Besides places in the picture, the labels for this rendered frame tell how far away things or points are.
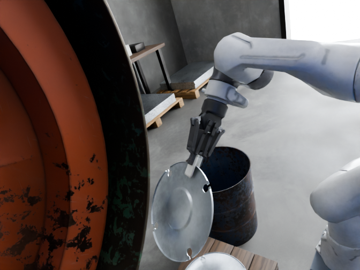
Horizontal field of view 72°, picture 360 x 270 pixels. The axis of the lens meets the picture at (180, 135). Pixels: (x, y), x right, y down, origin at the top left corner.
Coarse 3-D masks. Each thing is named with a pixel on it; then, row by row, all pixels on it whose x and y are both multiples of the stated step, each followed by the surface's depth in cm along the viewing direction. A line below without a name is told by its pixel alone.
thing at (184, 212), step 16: (176, 176) 80; (192, 176) 74; (160, 192) 84; (176, 192) 77; (192, 192) 72; (208, 192) 67; (160, 208) 82; (176, 208) 75; (192, 208) 70; (208, 208) 66; (160, 224) 80; (176, 224) 73; (192, 224) 69; (208, 224) 64; (160, 240) 78; (176, 240) 73; (192, 240) 68; (176, 256) 71; (192, 256) 66
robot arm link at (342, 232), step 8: (352, 160) 72; (344, 168) 69; (352, 168) 68; (328, 224) 78; (336, 224) 73; (344, 224) 72; (352, 224) 70; (336, 232) 74; (344, 232) 72; (352, 232) 71; (336, 240) 76; (344, 240) 73; (352, 240) 72
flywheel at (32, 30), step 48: (0, 0) 25; (0, 48) 27; (48, 48) 29; (0, 96) 28; (48, 96) 29; (0, 144) 29; (48, 144) 32; (96, 144) 35; (0, 192) 29; (48, 192) 33; (96, 192) 36; (0, 240) 30; (48, 240) 33; (96, 240) 36
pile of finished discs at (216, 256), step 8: (208, 256) 109; (216, 256) 108; (224, 256) 107; (232, 256) 106; (192, 264) 108; (200, 264) 107; (208, 264) 106; (216, 264) 105; (224, 264) 104; (232, 264) 103; (240, 264) 102
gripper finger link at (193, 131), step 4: (196, 120) 69; (192, 124) 71; (196, 124) 70; (192, 128) 71; (196, 128) 70; (192, 132) 71; (196, 132) 70; (192, 136) 71; (196, 136) 71; (188, 140) 72; (192, 140) 70; (196, 140) 71; (188, 144) 72; (192, 144) 70; (188, 148) 72; (192, 148) 71
